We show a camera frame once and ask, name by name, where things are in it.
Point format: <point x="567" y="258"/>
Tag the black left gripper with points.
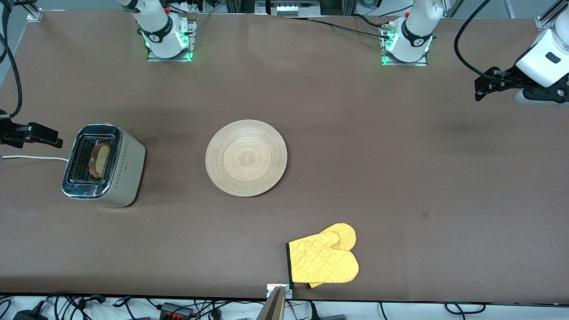
<point x="508" y="78"/>

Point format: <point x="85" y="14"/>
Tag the aluminium frame profile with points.
<point x="551" y="15"/>

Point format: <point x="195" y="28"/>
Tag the yellow quilted oven mitt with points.
<point x="344" y="233"/>
<point x="324" y="262"/>

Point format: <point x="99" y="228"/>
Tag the grey power strip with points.
<point x="295" y="8"/>

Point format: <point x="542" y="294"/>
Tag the metal corner bracket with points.
<point x="34" y="15"/>

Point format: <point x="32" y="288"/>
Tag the slice of bread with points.
<point x="101" y="161"/>

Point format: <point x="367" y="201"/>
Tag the round wooden plate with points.
<point x="246" y="158"/>

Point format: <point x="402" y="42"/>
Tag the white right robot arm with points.
<point x="153" y="18"/>

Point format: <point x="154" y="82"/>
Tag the chrome and beige toaster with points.
<point x="126" y="169"/>

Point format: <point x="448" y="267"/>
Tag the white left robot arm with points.
<point x="413" y="40"/>

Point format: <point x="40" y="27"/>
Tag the small metal table bracket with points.
<point x="270" y="291"/>

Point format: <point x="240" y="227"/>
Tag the black power adapter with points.
<point x="29" y="315"/>

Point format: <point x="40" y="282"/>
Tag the black box with red connectors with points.
<point x="175" y="310"/>

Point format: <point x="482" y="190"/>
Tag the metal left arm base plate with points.
<point x="418" y="63"/>

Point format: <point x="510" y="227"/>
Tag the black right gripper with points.
<point x="10" y="133"/>

